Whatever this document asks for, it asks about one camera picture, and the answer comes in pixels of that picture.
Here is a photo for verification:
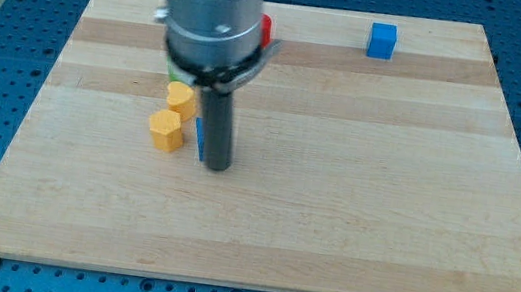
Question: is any blue triangle block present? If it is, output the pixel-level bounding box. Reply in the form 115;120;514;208
195;118;205;162

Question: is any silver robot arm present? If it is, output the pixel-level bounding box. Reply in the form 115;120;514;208
162;0;282;94

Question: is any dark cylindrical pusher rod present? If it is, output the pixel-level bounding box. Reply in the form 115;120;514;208
200;87;234;172

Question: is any yellow hexagon block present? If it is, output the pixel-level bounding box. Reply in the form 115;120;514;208
148;109;184;152

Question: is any green block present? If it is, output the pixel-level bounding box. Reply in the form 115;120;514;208
166;59;184;82

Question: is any red block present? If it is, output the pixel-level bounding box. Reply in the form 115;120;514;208
260;13;273;49

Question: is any wooden board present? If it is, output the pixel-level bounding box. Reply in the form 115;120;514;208
0;0;521;292

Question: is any blue cube block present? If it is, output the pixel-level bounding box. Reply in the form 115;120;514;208
366;22;398;60

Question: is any black cable tie clamp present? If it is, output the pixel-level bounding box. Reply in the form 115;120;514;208
165;39;267;94

